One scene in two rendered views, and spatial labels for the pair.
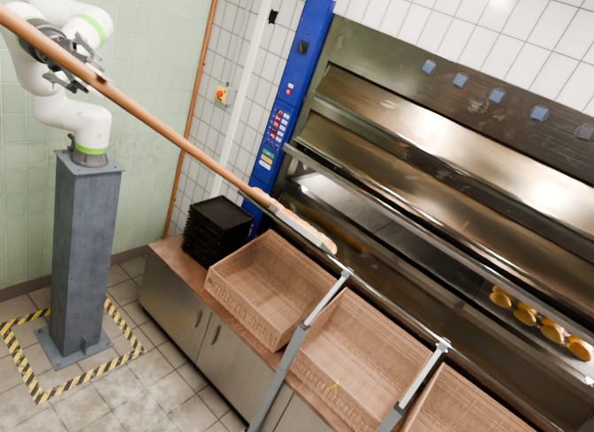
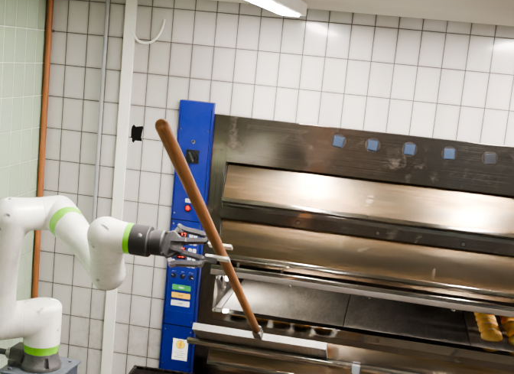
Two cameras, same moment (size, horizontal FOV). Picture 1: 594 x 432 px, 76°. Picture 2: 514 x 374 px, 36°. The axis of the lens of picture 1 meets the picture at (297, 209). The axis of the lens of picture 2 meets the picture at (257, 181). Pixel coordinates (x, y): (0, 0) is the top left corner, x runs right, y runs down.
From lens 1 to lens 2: 1.80 m
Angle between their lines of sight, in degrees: 25
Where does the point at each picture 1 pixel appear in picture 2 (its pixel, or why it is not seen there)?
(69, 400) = not seen: outside the picture
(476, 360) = not seen: outside the picture
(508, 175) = (449, 213)
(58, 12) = (36, 213)
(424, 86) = (341, 158)
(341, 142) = (271, 241)
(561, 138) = (475, 167)
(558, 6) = (425, 69)
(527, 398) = not seen: outside the picture
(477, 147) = (412, 198)
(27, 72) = (114, 271)
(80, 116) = (40, 313)
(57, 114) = (17, 321)
